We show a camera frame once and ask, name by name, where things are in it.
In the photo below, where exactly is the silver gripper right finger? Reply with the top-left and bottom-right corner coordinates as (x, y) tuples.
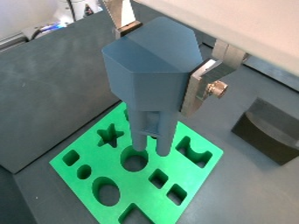
(182, 39), (247, 116)

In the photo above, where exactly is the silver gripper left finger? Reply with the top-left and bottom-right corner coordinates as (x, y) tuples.
(103, 0), (143, 39)

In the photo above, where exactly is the black block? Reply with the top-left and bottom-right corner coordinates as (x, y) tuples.
(231, 98), (299, 165)

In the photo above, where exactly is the dark grey raised plate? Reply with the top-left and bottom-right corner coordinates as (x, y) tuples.
(0, 11), (118, 173)

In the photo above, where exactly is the green shape sorter board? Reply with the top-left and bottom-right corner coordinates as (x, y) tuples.
(51, 104), (223, 224)

